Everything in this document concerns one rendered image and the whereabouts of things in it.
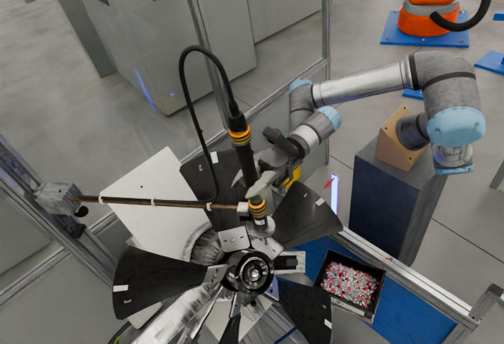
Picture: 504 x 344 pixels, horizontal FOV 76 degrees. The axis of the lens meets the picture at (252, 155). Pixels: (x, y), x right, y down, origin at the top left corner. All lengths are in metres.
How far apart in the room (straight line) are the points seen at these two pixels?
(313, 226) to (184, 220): 0.43
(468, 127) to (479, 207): 1.93
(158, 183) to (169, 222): 0.13
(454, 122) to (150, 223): 0.90
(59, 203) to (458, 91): 1.09
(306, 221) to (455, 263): 1.54
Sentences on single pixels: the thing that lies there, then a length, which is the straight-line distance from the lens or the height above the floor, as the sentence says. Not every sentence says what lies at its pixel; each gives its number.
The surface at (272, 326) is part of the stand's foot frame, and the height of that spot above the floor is 0.08.
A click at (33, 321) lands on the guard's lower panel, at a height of 0.78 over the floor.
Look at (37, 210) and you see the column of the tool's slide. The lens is 1.20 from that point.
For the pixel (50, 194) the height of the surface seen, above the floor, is 1.41.
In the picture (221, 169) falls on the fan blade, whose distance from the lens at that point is 0.94.
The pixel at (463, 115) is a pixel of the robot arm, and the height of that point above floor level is 1.55.
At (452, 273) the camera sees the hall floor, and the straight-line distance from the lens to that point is 2.42.
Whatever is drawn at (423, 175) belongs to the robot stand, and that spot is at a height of 1.00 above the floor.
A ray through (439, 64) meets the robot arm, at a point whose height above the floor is 1.61.
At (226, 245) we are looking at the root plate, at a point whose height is 1.23.
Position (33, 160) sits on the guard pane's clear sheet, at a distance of 1.31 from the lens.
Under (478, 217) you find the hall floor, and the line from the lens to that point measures 2.71.
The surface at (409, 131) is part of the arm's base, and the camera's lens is 1.39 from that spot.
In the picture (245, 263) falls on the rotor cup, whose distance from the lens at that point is 0.93.
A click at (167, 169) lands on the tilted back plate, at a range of 1.13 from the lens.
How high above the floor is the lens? 2.06
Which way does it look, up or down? 44 degrees down
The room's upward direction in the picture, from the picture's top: 13 degrees counter-clockwise
